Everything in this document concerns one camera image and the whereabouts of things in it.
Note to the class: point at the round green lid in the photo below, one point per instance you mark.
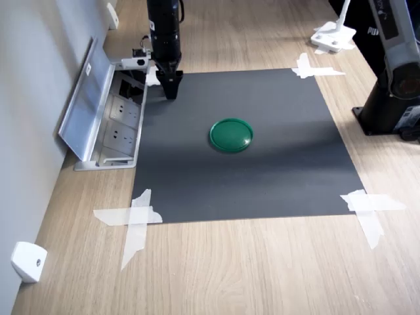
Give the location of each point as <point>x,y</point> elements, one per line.
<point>231,135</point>

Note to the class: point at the white tape cross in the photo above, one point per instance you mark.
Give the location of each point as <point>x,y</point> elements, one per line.
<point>306,70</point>
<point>134,216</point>
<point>151,80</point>
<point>367,206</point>

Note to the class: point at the white power socket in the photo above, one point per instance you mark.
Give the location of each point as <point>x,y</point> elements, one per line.
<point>119,137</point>
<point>124,111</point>

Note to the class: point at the white paper label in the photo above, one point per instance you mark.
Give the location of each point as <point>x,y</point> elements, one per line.
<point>88,69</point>

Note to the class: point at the dark grey mat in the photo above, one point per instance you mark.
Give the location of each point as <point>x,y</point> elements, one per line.
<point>246,183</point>

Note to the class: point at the black bag with white print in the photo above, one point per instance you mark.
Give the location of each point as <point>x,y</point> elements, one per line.
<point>364,44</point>

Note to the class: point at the small white camera box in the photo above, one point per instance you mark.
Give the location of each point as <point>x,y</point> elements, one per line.
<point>139,61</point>

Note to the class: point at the small white bracket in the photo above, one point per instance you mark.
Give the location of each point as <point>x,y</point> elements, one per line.
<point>28,262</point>
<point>112,16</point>

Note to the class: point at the white camera stand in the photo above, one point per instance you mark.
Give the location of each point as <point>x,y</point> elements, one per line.
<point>333,36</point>

